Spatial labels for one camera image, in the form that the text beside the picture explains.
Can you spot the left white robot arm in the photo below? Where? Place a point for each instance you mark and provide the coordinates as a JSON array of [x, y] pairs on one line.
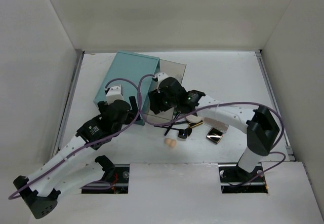
[[79, 162]]

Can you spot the clear acrylic box door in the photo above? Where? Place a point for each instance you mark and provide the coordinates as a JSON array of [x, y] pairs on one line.
[[172, 69]]

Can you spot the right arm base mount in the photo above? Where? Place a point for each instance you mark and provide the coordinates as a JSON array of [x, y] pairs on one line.
[[236, 181]]

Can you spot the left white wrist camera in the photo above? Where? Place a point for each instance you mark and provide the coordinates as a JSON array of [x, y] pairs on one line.
[[113, 93]]

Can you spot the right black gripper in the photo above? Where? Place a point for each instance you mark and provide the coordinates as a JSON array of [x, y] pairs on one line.
[[156, 96]]

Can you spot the teal makeup organizer box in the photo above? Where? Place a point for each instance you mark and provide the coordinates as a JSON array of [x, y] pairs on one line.
[[131, 66]]

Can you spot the black fan brush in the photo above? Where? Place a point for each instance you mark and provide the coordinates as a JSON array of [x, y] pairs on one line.
[[189, 130]]

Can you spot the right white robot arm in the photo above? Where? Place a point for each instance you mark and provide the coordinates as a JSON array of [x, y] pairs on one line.
[[258, 124]]

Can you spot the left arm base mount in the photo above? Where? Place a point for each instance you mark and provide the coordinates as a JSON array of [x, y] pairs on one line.
[[118, 183]]

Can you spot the gold black mirror compact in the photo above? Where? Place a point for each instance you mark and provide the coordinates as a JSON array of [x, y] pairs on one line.
[[214, 136]]

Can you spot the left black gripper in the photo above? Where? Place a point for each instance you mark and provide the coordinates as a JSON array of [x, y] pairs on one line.
[[132, 106]]

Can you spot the white round powder puff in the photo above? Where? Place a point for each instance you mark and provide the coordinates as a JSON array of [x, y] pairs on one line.
[[194, 119]]

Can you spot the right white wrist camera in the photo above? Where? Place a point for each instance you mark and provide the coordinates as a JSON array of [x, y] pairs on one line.
[[159, 77]]

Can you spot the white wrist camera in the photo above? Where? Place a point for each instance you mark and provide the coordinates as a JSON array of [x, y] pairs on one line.
[[159, 77], [113, 93]]

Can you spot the peach makeup sponge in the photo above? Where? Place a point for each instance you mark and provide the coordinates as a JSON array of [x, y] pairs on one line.
[[171, 143]]

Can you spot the black kabuki brush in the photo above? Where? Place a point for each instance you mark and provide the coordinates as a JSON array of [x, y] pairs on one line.
[[175, 117]]

